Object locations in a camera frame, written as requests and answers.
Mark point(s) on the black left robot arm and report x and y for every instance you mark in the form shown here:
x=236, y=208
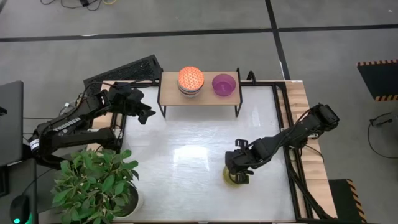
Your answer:
x=68, y=137

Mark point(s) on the green plastic bowl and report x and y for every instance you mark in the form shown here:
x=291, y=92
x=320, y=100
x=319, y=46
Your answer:
x=227, y=180

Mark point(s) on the purple plastic bowl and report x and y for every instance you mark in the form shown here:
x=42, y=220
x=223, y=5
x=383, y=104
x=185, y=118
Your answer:
x=224, y=84

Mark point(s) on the blue-striped red-wave ceramic bowl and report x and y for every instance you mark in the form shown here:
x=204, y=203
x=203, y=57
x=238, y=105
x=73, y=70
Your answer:
x=190, y=92

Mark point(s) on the black computer mouse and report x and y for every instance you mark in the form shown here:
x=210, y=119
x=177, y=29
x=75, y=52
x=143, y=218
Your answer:
x=19, y=208

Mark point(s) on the dark computer monitor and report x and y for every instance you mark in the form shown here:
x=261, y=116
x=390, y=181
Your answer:
x=11, y=124

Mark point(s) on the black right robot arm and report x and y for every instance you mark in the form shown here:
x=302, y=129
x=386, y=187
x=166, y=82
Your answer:
x=298, y=130

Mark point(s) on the black perforated panel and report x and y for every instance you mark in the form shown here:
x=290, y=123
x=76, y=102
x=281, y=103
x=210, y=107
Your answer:
x=124, y=73

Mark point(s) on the green leafy plant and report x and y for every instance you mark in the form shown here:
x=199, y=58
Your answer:
x=93, y=183

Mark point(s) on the black metal stand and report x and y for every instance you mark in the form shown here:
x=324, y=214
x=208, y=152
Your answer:
x=252, y=74

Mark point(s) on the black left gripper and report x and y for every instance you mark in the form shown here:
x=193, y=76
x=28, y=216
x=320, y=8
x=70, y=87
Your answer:
x=127, y=99

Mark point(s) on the wooden shelf with black frame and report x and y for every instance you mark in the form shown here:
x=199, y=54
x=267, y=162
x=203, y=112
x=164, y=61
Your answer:
x=169, y=93

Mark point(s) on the black desk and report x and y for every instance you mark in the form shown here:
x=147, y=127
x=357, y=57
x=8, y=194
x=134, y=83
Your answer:
x=21, y=177

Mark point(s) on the black hazard-striped floor mat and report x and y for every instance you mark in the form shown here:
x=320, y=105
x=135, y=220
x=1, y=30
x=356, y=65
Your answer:
x=345, y=202
x=379, y=77

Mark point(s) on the orange blue-star ceramic bowl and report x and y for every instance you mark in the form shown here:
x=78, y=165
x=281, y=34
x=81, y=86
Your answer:
x=191, y=77

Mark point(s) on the white plant pot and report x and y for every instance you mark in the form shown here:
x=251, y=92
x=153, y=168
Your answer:
x=136, y=202

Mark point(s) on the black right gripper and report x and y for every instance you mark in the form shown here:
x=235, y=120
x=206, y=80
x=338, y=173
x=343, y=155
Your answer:
x=239, y=158

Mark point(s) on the black metal rig frame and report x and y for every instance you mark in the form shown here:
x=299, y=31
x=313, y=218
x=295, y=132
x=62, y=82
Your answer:
x=264, y=83

